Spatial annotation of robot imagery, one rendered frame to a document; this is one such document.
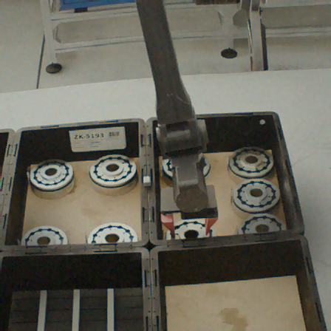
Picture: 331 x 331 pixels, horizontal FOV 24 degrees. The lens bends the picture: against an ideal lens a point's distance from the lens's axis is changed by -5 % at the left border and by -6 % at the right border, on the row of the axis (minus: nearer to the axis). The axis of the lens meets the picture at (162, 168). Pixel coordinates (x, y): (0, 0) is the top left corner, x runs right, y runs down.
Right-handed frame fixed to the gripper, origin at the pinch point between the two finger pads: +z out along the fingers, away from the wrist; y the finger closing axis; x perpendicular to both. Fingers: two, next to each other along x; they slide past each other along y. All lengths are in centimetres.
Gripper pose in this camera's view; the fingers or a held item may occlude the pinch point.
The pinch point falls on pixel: (190, 231)
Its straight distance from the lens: 161.6
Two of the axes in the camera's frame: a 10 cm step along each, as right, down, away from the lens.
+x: -0.4, -6.4, 7.6
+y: 10.0, -0.7, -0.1
